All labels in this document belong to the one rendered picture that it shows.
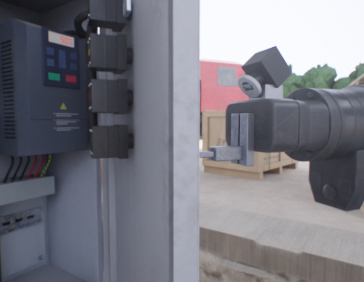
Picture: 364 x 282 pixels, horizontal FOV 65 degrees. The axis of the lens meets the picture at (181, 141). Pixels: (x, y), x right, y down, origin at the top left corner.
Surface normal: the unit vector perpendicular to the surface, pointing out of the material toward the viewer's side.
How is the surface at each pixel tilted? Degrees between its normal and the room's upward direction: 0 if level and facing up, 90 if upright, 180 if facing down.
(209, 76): 86
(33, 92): 90
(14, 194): 90
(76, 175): 90
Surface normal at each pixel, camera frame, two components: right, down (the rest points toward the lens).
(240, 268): -0.27, -0.83
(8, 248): 0.83, 0.04
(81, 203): -0.57, 0.06
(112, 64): 0.39, 0.07
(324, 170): -0.92, 0.03
